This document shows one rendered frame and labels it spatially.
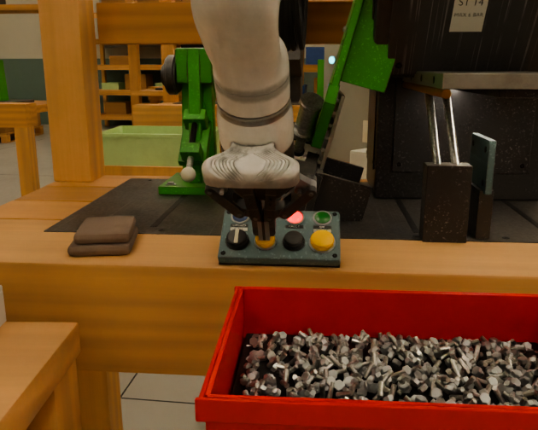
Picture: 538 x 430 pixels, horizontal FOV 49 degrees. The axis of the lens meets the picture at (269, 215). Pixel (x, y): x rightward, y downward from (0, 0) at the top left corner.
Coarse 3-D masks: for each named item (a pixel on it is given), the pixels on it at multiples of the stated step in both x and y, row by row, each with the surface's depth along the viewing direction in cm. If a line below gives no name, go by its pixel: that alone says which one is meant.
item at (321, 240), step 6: (318, 234) 72; (324, 234) 72; (330, 234) 72; (312, 240) 71; (318, 240) 71; (324, 240) 71; (330, 240) 71; (312, 246) 72; (318, 246) 71; (324, 246) 71; (330, 246) 71
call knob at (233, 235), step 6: (228, 234) 72; (234, 234) 72; (240, 234) 72; (246, 234) 73; (228, 240) 72; (234, 240) 72; (240, 240) 72; (246, 240) 72; (234, 246) 72; (240, 246) 72
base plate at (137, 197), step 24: (120, 192) 114; (144, 192) 114; (72, 216) 96; (96, 216) 96; (144, 216) 96; (168, 216) 96; (192, 216) 96; (216, 216) 96; (384, 216) 96; (408, 216) 96; (504, 216) 96; (528, 216) 96; (408, 240) 83; (480, 240) 83; (504, 240) 83; (528, 240) 83
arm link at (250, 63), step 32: (192, 0) 45; (224, 0) 43; (256, 0) 43; (224, 32) 46; (256, 32) 45; (224, 64) 49; (256, 64) 49; (288, 64) 52; (224, 96) 53; (256, 96) 52; (288, 96) 55
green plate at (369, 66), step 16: (368, 0) 85; (352, 16) 85; (368, 16) 86; (352, 32) 85; (368, 32) 86; (352, 48) 87; (368, 48) 87; (384, 48) 87; (336, 64) 87; (352, 64) 88; (368, 64) 88; (384, 64) 87; (336, 80) 87; (352, 80) 88; (368, 80) 88; (384, 80) 88
